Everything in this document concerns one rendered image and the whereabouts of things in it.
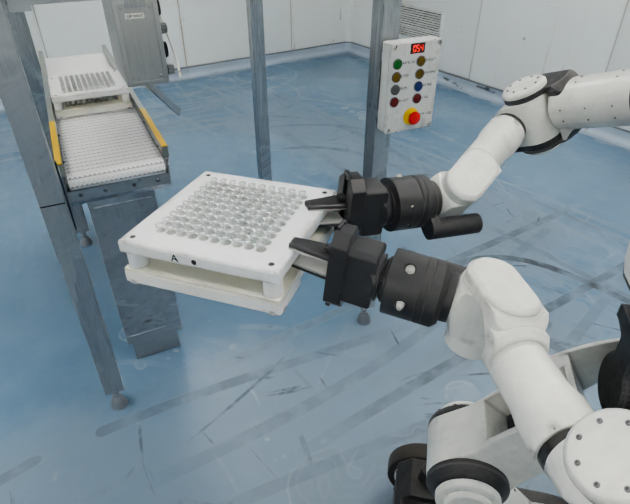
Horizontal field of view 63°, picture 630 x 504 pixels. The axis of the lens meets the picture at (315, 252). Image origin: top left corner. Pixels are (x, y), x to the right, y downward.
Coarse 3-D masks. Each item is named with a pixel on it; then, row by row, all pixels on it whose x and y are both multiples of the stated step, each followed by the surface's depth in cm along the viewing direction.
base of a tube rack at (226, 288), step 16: (320, 240) 79; (128, 272) 74; (144, 272) 73; (160, 272) 72; (176, 272) 72; (192, 272) 72; (208, 272) 72; (288, 272) 72; (304, 272) 74; (176, 288) 72; (192, 288) 71; (208, 288) 70; (224, 288) 69; (240, 288) 69; (256, 288) 69; (288, 288) 69; (240, 304) 69; (256, 304) 68; (272, 304) 67
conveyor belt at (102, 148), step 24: (48, 72) 214; (72, 72) 214; (72, 120) 168; (96, 120) 168; (120, 120) 168; (72, 144) 151; (96, 144) 151; (120, 144) 151; (144, 144) 151; (72, 168) 138; (96, 168) 138; (120, 168) 139; (144, 168) 142
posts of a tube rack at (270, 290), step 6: (330, 210) 83; (132, 258) 72; (138, 258) 72; (144, 258) 73; (132, 264) 73; (138, 264) 73; (144, 264) 74; (264, 282) 66; (282, 282) 67; (264, 288) 67; (270, 288) 66; (276, 288) 66; (282, 288) 67; (264, 294) 68; (270, 294) 67; (276, 294) 67; (282, 294) 68
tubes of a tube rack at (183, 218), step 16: (208, 192) 81; (224, 192) 81; (240, 192) 81; (256, 192) 81; (192, 208) 77; (208, 208) 77; (224, 208) 77; (240, 208) 77; (256, 208) 76; (272, 208) 78; (176, 224) 73; (192, 224) 74; (208, 224) 73; (224, 224) 72; (240, 224) 73; (256, 224) 73; (256, 240) 70
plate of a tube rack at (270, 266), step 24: (192, 192) 83; (312, 192) 83; (336, 192) 83; (216, 216) 76; (312, 216) 76; (120, 240) 71; (144, 240) 71; (168, 240) 71; (192, 240) 71; (288, 240) 70; (192, 264) 68; (216, 264) 67; (240, 264) 66; (264, 264) 66; (288, 264) 67
